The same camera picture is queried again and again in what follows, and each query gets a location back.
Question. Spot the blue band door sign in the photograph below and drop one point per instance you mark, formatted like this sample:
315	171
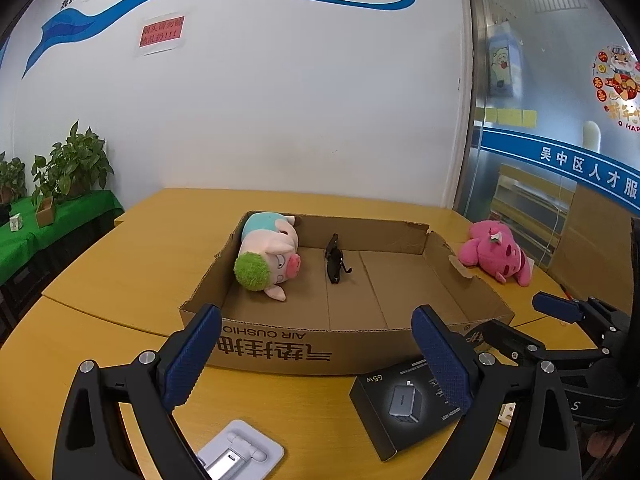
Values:
550	155

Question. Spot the white folding phone stand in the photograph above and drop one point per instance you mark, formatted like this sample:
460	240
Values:
240	447

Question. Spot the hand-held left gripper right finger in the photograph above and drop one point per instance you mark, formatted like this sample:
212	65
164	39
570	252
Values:
440	355

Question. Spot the pink plush toy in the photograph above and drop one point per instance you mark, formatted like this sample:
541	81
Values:
492	255

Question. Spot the wooden desktop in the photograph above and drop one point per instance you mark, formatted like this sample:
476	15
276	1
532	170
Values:
125	285

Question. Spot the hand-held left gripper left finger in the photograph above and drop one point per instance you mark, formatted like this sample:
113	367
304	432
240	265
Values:
192	355

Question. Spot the blue wave wall decal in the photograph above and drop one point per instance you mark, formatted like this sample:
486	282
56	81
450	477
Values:
70	25

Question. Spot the red wall sign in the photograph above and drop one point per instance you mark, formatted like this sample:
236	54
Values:
160	34

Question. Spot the small potted green plant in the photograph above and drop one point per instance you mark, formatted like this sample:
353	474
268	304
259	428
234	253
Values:
12	175

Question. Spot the large potted green plant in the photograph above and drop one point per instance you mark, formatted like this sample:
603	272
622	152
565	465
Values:
82	155

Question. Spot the person's right hand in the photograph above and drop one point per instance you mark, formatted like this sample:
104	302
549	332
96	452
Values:
602	445

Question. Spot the plant in wooden planter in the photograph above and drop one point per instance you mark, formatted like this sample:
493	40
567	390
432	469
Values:
44	212

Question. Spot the brown cardboard box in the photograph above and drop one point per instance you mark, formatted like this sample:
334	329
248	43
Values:
280	350

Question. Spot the table with green cloth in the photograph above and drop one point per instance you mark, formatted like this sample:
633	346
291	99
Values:
60	225

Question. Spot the pig plush toy green hair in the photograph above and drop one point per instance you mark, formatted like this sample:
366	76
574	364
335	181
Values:
265	250

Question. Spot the row of yellow sticky notes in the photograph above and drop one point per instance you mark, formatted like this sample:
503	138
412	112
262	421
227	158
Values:
505	116

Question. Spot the white dotted tag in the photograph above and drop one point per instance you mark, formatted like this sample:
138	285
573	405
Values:
507	414

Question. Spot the small white box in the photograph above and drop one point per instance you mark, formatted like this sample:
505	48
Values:
16	222

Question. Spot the cartoon pig poster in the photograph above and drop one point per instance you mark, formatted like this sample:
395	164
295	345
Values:
505	65

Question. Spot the glass door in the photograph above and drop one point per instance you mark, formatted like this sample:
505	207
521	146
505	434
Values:
550	85

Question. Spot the brown cardboard sheet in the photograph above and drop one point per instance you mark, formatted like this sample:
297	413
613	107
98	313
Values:
595	240

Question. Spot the black sunglasses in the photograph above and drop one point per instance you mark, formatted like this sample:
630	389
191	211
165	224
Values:
334	267

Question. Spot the black charger box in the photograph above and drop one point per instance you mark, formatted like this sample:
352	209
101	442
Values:
395	410

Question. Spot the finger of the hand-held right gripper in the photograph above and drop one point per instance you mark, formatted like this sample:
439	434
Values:
520	347
555	307

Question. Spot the red festive window sticker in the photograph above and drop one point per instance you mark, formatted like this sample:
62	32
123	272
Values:
620	85

